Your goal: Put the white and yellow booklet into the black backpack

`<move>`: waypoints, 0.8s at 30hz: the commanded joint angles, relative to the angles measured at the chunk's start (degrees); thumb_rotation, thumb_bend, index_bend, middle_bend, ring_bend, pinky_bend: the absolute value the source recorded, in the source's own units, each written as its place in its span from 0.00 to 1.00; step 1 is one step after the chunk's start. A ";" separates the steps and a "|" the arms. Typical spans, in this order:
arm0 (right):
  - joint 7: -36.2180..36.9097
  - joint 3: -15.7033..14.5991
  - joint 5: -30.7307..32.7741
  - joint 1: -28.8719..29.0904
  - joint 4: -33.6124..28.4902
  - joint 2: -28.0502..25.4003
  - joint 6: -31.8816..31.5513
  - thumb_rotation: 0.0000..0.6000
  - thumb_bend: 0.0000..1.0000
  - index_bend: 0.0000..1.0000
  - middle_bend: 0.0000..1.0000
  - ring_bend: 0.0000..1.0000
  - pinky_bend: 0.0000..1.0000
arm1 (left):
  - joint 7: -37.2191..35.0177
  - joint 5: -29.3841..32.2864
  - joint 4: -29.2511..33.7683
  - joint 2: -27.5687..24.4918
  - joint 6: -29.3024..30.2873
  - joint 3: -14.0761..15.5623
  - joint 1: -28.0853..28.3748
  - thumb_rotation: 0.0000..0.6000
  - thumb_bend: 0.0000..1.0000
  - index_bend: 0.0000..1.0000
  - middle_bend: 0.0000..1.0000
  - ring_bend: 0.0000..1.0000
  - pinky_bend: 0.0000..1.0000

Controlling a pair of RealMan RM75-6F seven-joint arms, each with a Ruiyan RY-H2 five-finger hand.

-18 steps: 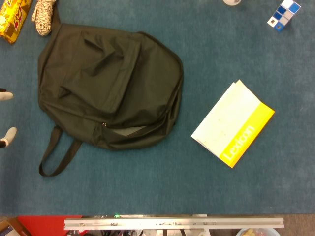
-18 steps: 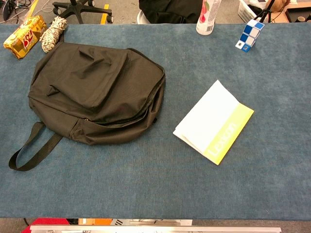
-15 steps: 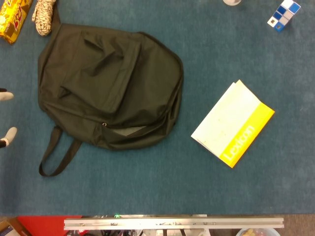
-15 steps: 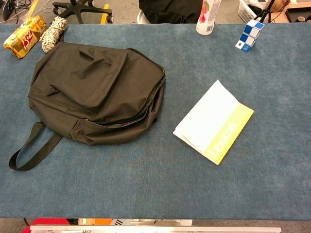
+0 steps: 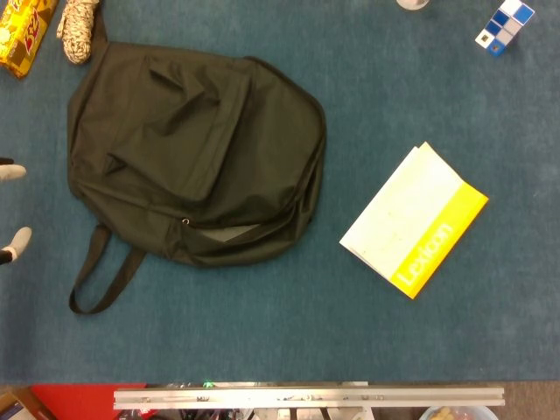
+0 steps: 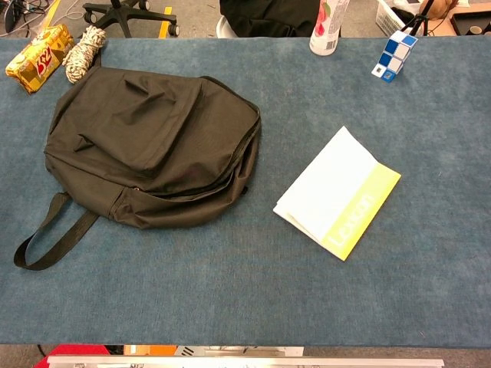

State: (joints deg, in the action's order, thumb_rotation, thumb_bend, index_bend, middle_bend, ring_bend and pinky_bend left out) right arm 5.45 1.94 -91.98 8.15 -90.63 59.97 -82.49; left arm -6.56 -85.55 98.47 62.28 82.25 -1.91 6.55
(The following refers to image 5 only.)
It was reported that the yellow snack package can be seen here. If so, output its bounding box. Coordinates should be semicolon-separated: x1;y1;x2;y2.
0;0;60;80

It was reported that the black fabric backpack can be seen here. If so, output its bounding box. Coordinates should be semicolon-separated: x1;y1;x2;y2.
66;6;328;315

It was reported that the pale round bowl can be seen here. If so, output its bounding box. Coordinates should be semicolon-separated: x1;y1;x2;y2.
417;405;500;420

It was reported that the aluminium profile rail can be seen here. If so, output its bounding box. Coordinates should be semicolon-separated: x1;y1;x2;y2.
113;385;506;410

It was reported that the cardboard box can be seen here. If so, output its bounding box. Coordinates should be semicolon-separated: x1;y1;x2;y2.
0;387;58;420

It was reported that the blue felt table mat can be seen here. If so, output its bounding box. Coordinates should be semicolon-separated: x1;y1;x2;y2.
0;0;560;386

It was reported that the robot torso base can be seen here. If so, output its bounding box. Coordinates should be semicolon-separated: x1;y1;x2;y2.
120;409;373;420

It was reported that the blue white twist cube puzzle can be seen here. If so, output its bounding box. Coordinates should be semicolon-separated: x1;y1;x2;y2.
474;0;536;57

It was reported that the white book with yellow band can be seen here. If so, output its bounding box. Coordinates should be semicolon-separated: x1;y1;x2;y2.
339;140;490;301

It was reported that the red panel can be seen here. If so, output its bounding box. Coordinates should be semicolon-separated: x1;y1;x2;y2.
30;383;148;420

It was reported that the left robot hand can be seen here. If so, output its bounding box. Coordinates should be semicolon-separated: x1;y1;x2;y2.
0;157;32;266

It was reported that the white brown rope bundle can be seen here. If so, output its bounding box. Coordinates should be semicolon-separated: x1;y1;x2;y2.
56;0;101;66

